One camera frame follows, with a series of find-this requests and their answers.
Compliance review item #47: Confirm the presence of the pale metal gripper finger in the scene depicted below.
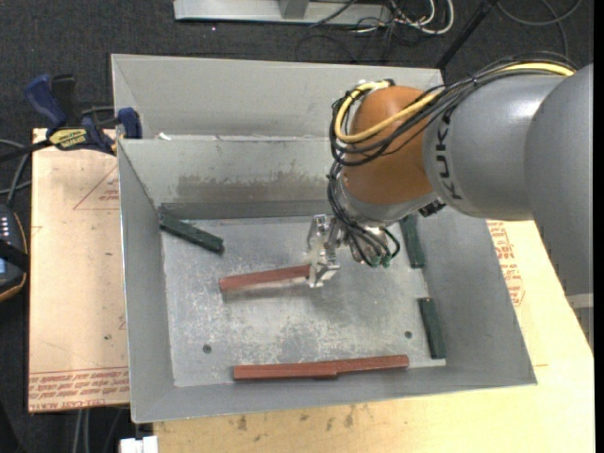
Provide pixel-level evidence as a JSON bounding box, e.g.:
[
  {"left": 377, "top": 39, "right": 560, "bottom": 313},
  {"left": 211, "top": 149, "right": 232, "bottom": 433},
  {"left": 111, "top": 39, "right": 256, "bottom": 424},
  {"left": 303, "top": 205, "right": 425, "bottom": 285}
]
[
  {"left": 305, "top": 250, "right": 326, "bottom": 290},
  {"left": 323, "top": 254, "right": 342, "bottom": 283}
]

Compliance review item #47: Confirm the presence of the red-brown block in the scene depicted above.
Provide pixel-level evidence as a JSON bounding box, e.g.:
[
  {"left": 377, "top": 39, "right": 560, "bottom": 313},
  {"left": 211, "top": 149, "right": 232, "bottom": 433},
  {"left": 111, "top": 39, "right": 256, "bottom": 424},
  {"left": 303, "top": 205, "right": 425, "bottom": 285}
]
[
  {"left": 231, "top": 354, "right": 411, "bottom": 382},
  {"left": 218, "top": 263, "right": 313, "bottom": 302}
]

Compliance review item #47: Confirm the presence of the grey metal bin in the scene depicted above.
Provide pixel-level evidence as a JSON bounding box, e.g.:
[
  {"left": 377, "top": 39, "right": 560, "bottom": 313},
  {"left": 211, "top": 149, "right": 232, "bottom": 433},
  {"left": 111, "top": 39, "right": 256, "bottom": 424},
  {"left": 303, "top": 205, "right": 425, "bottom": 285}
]
[{"left": 109, "top": 53, "right": 538, "bottom": 425}]

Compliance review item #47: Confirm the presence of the dark green flat block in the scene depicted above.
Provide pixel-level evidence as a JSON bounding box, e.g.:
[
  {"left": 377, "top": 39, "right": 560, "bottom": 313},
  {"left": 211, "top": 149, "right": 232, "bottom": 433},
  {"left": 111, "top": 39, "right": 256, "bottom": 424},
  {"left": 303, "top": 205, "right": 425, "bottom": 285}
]
[
  {"left": 158, "top": 211, "right": 226, "bottom": 256},
  {"left": 417, "top": 296, "right": 447, "bottom": 361},
  {"left": 399, "top": 212, "right": 427, "bottom": 270}
]

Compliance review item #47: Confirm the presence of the brown cardboard board, red print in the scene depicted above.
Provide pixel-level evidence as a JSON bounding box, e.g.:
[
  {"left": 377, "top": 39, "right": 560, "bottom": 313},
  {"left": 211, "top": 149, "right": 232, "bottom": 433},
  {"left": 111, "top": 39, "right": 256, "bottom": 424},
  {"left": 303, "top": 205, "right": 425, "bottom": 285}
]
[{"left": 27, "top": 126, "right": 528, "bottom": 414}]

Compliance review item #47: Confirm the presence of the black cylinder on white bracket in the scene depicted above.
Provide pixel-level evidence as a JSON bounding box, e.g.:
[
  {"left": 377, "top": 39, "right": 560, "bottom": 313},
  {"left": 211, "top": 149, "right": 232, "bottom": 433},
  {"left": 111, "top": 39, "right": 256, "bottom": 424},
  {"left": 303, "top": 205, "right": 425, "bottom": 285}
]
[{"left": 417, "top": 198, "right": 447, "bottom": 219}]

